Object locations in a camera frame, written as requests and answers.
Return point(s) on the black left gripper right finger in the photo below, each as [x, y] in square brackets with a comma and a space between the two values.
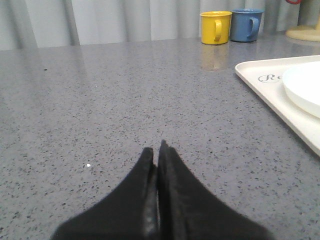
[189, 211]

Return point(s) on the grey curtain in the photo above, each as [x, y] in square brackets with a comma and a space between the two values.
[55, 23]

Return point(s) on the red enamel mug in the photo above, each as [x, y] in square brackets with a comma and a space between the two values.
[293, 2]

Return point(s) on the blue enamel mug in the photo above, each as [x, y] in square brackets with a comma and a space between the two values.
[245, 24]

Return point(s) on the wooden mug tree stand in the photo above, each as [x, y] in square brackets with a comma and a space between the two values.
[308, 25]

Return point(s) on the cream rabbit serving tray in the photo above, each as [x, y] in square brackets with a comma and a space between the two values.
[264, 77]

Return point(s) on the white round plate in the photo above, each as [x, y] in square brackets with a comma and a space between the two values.
[302, 86]

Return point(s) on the yellow enamel mug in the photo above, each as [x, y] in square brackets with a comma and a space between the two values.
[215, 27]

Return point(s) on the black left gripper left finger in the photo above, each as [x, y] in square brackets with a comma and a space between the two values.
[129, 212]

